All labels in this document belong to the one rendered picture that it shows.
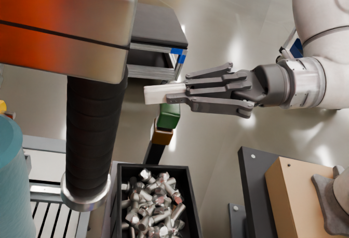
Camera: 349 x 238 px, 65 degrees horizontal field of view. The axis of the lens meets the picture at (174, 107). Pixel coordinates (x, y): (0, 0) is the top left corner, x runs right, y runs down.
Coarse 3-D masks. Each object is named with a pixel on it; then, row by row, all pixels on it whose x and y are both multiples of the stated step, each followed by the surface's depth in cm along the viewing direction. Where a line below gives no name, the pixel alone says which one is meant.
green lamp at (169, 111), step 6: (162, 108) 51; (168, 108) 51; (174, 108) 52; (156, 114) 53; (162, 114) 50; (168, 114) 50; (174, 114) 50; (180, 114) 51; (156, 120) 52; (162, 120) 51; (168, 120) 51; (174, 120) 51; (162, 126) 52; (168, 126) 52; (174, 126) 52
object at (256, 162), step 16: (240, 160) 99; (256, 160) 98; (272, 160) 101; (256, 176) 93; (256, 192) 88; (240, 208) 116; (256, 208) 84; (240, 224) 110; (256, 224) 80; (272, 224) 81
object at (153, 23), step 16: (144, 16) 148; (160, 16) 153; (176, 16) 160; (144, 32) 135; (160, 32) 140; (176, 32) 144; (144, 48) 136; (160, 48) 138; (176, 48) 140; (128, 64) 144; (144, 64) 157; (160, 64) 161; (176, 64) 150; (176, 80) 155
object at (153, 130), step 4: (152, 124) 57; (152, 128) 56; (156, 128) 53; (152, 132) 55; (156, 132) 53; (160, 132) 53; (164, 132) 53; (168, 132) 54; (172, 132) 54; (152, 136) 54; (156, 136) 54; (160, 136) 54; (164, 136) 54; (168, 136) 54; (152, 140) 55; (156, 140) 55; (160, 140) 55; (164, 140) 55; (168, 140) 55; (164, 144) 56; (168, 144) 56
